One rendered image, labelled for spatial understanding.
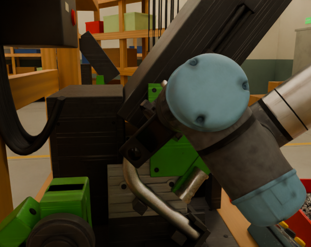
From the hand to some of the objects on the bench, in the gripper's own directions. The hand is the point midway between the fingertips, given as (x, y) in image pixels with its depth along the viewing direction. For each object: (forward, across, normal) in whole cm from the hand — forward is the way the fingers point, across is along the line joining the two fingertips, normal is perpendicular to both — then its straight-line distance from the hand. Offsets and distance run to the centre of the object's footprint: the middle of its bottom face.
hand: (155, 123), depth 61 cm
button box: (+4, -43, +3) cm, 43 cm away
